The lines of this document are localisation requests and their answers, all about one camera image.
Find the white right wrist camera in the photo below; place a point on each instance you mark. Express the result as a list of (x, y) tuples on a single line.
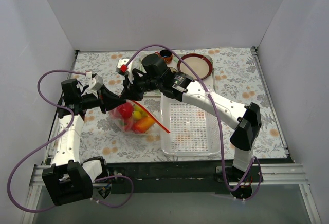
[(125, 67)]

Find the orange fake mango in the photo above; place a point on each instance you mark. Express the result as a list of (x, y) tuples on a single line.
[(143, 125)]

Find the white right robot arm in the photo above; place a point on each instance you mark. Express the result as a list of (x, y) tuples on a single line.
[(245, 120)]

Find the clear zip top bag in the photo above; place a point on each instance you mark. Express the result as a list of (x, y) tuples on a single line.
[(125, 125)]

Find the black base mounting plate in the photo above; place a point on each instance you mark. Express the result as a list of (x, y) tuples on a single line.
[(165, 177)]

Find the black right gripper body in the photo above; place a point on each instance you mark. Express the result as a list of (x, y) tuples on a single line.
[(137, 84)]

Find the red fake apple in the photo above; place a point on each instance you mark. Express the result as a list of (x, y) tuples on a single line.
[(125, 110)]

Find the aluminium frame rail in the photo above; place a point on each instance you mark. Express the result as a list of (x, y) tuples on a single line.
[(284, 174)]

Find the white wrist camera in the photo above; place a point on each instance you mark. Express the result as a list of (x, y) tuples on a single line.
[(95, 82), (125, 67)]

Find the floral serving tray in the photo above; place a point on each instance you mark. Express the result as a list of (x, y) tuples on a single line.
[(208, 81)]

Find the red rimmed cream plate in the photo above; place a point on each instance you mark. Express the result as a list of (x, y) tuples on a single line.
[(200, 64)]

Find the yellow fake lemon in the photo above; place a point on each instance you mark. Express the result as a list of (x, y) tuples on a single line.
[(136, 115)]

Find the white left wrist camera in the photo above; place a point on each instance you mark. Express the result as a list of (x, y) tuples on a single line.
[(95, 82)]

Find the floral tablecloth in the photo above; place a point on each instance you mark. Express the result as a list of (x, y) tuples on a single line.
[(235, 76)]

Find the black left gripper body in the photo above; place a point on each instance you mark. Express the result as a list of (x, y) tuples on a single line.
[(103, 103)]

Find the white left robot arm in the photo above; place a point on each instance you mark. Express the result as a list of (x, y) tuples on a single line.
[(68, 179)]

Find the brown orange cup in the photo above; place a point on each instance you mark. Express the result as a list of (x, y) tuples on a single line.
[(166, 55)]

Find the white plastic basket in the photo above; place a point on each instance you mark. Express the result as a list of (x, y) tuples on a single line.
[(193, 132)]

